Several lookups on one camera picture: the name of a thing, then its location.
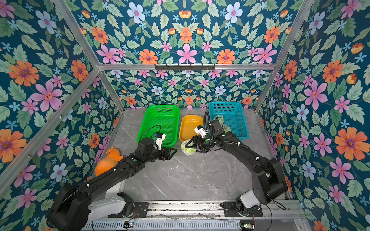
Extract yellow plastic tub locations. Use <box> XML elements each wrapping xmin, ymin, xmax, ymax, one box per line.
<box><xmin>179</xmin><ymin>115</ymin><xmax>203</xmax><ymax>141</ymax></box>

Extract black wall hook rail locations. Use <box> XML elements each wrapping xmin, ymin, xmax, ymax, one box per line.
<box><xmin>154</xmin><ymin>64</ymin><xmax>216</xmax><ymax>71</ymax></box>

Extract aluminium front rail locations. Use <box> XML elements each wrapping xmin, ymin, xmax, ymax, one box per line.
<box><xmin>81</xmin><ymin>198</ymin><xmax>312</xmax><ymax>231</ymax></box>

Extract green custard apple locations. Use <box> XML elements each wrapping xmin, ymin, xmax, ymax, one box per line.
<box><xmin>184</xmin><ymin>146</ymin><xmax>196</xmax><ymax>155</ymax></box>

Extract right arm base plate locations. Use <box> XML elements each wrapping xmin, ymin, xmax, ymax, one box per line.
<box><xmin>220</xmin><ymin>201</ymin><xmax>263</xmax><ymax>218</ymax></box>

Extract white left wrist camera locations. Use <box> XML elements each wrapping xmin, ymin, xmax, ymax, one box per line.
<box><xmin>155</xmin><ymin>132</ymin><xmax>166</xmax><ymax>150</ymax></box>

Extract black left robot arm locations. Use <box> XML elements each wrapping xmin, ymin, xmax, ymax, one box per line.
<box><xmin>47</xmin><ymin>138</ymin><xmax>177</xmax><ymax>231</ymax></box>

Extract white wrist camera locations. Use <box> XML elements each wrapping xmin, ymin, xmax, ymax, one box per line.
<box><xmin>155</xmin><ymin>132</ymin><xmax>166</xmax><ymax>150</ymax></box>
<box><xmin>194</xmin><ymin>125</ymin><xmax>207</xmax><ymax>138</ymax></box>

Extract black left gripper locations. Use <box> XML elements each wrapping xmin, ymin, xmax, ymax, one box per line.
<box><xmin>143</xmin><ymin>145</ymin><xmax>177</xmax><ymax>164</ymax></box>

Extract orange plush toy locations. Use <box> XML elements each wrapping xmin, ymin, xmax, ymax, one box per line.
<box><xmin>94</xmin><ymin>146</ymin><xmax>123</xmax><ymax>176</ymax></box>

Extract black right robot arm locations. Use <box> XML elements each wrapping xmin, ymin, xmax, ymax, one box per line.
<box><xmin>186</xmin><ymin>120</ymin><xmax>288</xmax><ymax>214</ymax></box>

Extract green plastic basket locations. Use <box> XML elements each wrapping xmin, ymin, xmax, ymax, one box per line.
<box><xmin>137</xmin><ymin>105</ymin><xmax>180</xmax><ymax>148</ymax></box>

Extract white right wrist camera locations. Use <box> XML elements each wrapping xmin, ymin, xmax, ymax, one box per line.
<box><xmin>194</xmin><ymin>125</ymin><xmax>207</xmax><ymax>138</ymax></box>

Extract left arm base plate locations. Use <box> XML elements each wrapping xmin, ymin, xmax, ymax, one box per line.
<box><xmin>108</xmin><ymin>202</ymin><xmax>149</xmax><ymax>218</ymax></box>

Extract teal plastic basket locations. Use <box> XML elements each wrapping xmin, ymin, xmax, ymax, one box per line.
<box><xmin>209</xmin><ymin>102</ymin><xmax>250</xmax><ymax>140</ymax></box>

